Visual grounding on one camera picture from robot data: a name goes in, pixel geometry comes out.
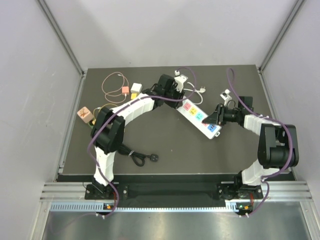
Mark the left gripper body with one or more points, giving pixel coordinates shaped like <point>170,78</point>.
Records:
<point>173,93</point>

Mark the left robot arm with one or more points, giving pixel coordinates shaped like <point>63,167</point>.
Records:
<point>107,133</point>

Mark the white power strip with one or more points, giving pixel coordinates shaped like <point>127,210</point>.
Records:
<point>196,116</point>

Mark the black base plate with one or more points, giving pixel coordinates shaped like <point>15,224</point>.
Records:
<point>169,190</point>

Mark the yellow charger plug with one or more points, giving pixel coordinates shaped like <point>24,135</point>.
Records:
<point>134,96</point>

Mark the pink giraffe cube charger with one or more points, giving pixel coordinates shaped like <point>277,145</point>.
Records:
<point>85,115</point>

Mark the grey slotted cable duct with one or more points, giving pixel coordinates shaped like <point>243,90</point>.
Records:
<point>102,207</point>

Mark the pink charger plug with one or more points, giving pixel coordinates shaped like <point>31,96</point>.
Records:
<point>125,90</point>

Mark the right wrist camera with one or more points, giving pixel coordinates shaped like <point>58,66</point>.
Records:
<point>225,95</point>

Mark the white charger plug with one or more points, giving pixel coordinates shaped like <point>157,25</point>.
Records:
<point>136,88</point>

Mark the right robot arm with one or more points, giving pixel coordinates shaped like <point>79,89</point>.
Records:
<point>277,148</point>

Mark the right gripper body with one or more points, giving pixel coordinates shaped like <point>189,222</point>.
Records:
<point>225,114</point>

